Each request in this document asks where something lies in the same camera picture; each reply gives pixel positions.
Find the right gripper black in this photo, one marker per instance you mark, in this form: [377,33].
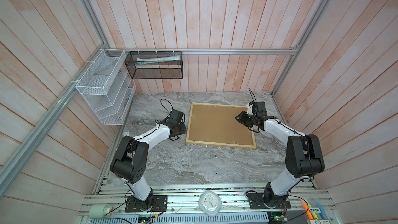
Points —
[240,118]

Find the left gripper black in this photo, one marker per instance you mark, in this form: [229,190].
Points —
[183,130]

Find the brown frame backing board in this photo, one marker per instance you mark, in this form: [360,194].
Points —
[220,124]

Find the light wooden picture frame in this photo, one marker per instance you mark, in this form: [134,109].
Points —
[217,145]

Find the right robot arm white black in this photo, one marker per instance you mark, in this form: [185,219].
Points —
[303,159]

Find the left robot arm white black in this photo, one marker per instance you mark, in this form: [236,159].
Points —
[130,159]

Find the paper in black basket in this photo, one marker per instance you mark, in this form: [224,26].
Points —
[159,60]

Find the white round timer clock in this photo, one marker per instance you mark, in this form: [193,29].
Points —
[210,203]

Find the pale green emergency button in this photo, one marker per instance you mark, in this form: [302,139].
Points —
[98,211]

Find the coloured markers tray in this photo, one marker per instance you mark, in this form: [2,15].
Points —
[315,213]

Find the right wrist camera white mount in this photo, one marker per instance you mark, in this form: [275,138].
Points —
[250,109]

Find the black wire mesh basket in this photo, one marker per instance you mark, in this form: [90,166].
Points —
[153,71]

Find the white wire mesh shelf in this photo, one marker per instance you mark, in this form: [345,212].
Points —
[107,87]

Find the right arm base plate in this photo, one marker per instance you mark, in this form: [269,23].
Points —
[255,200]

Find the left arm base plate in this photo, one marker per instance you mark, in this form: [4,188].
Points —
[157,203]

